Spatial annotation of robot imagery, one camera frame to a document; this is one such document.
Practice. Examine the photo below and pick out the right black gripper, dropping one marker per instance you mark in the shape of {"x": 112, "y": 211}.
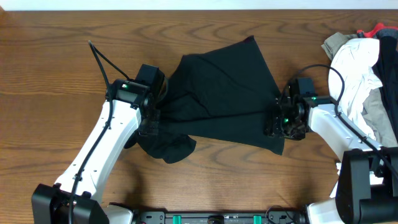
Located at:
{"x": 273, "y": 124}

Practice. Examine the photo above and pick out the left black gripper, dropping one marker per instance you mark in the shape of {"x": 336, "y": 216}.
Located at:
{"x": 152, "y": 121}

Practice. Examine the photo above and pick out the black t-shirt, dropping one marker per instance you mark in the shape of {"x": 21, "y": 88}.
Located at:
{"x": 226, "y": 94}

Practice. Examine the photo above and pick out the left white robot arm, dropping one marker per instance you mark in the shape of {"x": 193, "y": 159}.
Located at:
{"x": 76, "y": 195}

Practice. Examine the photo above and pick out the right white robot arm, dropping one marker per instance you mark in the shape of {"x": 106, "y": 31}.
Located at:
{"x": 366, "y": 190}

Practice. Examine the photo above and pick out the grey-beige garment in pile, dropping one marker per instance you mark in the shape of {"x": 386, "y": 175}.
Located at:
{"x": 374, "y": 112}

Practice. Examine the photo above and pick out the white shirt in pile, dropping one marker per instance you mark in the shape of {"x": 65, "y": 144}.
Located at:
{"x": 354, "y": 63}

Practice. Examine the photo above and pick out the black garment in pile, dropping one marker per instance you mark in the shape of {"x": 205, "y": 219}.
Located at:
{"x": 386, "y": 70}

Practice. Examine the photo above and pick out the red garment in pile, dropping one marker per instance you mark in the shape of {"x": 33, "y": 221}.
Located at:
{"x": 378, "y": 32}

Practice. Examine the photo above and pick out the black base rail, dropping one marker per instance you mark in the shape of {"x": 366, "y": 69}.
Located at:
{"x": 273, "y": 215}

